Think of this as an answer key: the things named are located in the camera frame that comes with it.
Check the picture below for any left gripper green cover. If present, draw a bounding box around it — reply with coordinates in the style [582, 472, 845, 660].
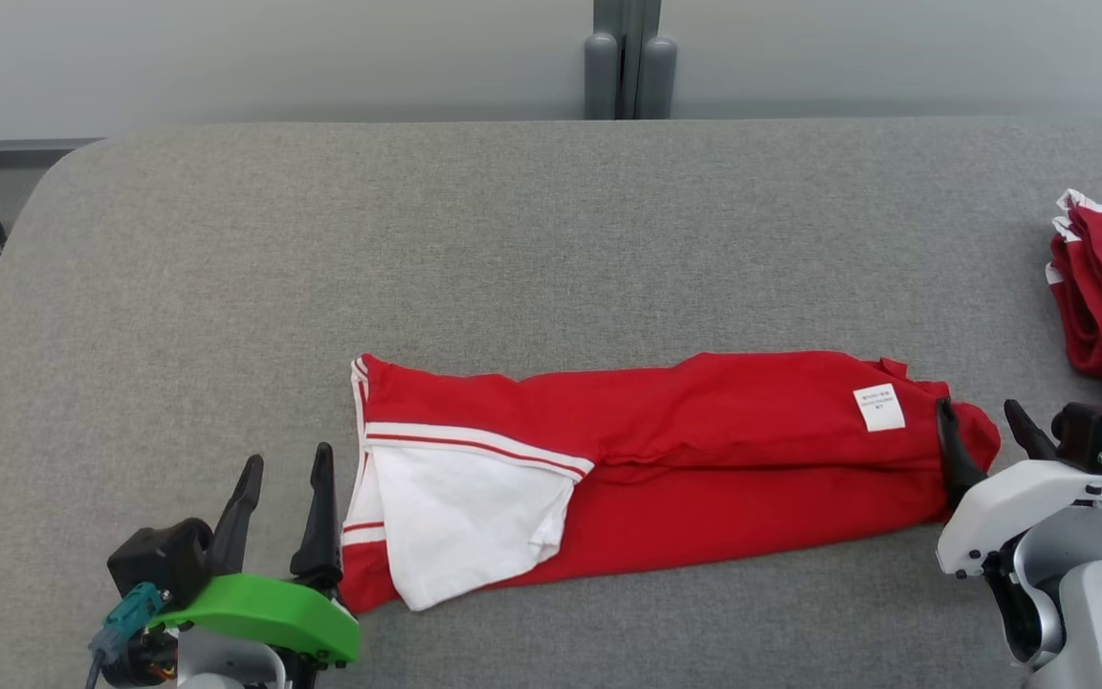
[101, 442, 361, 689]

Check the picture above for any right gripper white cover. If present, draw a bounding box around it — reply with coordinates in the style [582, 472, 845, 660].
[936, 397, 1102, 580]

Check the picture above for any red jersey with white sleeves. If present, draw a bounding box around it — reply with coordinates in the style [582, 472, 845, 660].
[341, 350, 1002, 613]

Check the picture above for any teal left cable connector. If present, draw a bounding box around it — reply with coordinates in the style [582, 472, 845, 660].
[90, 582, 169, 666]

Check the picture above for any grey partition post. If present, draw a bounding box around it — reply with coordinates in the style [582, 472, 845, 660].
[584, 0, 678, 121]

